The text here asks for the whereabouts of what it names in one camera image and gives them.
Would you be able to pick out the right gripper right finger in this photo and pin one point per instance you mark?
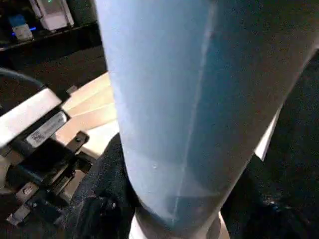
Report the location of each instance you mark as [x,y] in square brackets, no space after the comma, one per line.
[269,204]

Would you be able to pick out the white plastic table leg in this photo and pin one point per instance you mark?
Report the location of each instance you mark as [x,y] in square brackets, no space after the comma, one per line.
[199,99]

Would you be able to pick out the black work mat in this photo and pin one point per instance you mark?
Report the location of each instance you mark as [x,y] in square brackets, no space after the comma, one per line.
[60,69]

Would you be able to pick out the white plastic table top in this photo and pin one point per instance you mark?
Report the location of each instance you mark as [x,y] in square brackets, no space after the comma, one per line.
[89,114]

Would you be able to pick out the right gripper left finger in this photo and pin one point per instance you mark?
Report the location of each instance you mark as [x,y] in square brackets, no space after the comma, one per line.
[104,199]

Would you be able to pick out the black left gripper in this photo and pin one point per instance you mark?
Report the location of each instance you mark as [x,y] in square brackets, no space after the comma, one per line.
[45,169]

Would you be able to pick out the white box with green light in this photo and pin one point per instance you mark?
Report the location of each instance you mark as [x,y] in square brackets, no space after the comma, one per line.
[52,12]

